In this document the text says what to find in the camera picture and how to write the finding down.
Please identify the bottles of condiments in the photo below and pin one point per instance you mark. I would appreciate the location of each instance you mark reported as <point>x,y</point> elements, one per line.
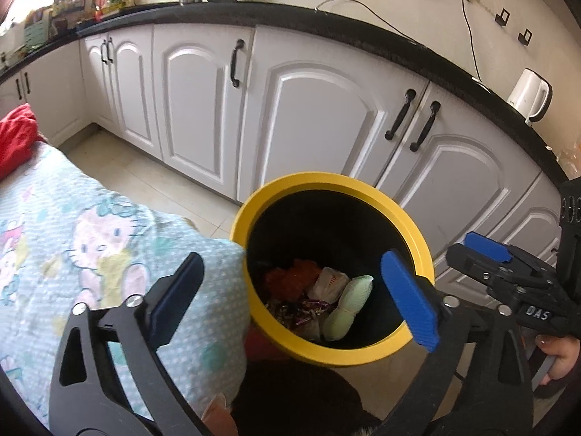
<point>100,7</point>

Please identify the teal knife holder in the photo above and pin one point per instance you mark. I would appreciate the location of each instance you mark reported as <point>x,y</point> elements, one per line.
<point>36,29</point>

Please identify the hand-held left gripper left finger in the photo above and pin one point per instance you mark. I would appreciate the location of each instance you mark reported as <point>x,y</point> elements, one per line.
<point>174,302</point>

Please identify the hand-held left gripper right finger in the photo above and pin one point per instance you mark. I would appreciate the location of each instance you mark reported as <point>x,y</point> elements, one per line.
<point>411,299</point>

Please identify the black fuzzy garment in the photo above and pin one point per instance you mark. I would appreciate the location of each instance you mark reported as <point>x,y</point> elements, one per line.
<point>295,399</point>

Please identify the white plastic bag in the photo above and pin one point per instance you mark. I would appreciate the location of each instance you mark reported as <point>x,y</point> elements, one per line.
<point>329,281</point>

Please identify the yellow rimmed black trash bin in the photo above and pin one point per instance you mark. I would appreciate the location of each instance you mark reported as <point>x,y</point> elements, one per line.
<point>245,222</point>

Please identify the black dish rack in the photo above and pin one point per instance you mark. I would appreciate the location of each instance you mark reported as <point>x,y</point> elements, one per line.
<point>68,16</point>

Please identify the person's left hand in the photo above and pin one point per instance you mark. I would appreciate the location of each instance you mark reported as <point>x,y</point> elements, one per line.
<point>220,420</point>

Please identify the green foam fruit net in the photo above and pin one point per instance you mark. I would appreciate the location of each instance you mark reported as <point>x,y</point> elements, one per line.
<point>349,304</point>

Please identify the white lower cabinets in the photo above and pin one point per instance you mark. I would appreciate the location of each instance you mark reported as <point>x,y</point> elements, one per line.
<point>317,113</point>

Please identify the green label bottle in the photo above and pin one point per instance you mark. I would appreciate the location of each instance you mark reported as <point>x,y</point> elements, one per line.
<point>115,2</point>

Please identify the black countertop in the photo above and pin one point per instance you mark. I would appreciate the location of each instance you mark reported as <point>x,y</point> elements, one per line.
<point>290,16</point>

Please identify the purple candy wrapper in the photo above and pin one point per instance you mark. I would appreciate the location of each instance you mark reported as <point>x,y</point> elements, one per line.
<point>308,306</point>

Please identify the person's right hand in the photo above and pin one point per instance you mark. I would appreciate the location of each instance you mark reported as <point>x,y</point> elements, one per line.
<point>567,354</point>

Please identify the red mesh net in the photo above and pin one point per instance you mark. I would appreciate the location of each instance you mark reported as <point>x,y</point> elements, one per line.
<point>290,279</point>

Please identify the black wall hook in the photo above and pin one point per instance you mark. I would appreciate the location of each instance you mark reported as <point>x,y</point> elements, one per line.
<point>525,38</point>
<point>501,18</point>

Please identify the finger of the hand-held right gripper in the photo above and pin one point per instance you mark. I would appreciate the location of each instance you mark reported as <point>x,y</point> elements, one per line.
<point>488,246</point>
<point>476,270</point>

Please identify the red floral blanket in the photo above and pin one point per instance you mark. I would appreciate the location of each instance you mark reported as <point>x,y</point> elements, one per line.
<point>16,141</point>

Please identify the white electric kettle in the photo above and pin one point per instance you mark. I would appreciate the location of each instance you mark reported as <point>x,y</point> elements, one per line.
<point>529,95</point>

